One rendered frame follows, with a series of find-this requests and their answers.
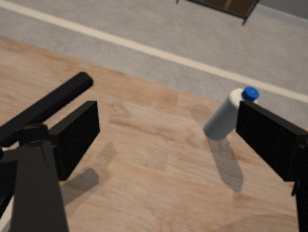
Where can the red frying pan with black handle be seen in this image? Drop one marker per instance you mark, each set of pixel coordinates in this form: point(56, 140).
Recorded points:
point(35, 114)

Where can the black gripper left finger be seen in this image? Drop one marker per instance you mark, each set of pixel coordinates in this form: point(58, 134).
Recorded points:
point(29, 172)

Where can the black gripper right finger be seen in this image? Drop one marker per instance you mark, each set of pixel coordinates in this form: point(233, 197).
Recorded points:
point(282, 145)

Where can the white bottle with blue cap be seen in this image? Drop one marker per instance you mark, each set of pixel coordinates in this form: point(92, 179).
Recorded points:
point(223, 120)

